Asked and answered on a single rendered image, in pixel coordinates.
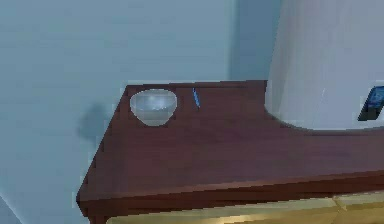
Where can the blue pen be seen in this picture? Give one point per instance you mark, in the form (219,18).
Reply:
(196,98)

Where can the clear glass bowl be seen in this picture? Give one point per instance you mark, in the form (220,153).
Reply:
(153,107)

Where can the red-brown wooden desk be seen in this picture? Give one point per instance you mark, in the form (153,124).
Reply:
(213,156)

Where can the black phone with blue screen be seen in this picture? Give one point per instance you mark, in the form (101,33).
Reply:
(374,103)

